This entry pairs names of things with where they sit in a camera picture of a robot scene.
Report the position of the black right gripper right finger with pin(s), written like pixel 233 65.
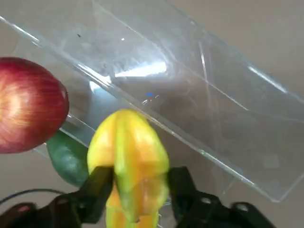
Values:
pixel 180 185

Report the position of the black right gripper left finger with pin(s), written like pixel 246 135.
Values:
pixel 99 180

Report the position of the green avocado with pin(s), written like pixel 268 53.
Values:
pixel 66 159

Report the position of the clear acrylic stepped stand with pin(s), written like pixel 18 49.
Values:
pixel 190 95

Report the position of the red apple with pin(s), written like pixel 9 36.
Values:
pixel 28 107

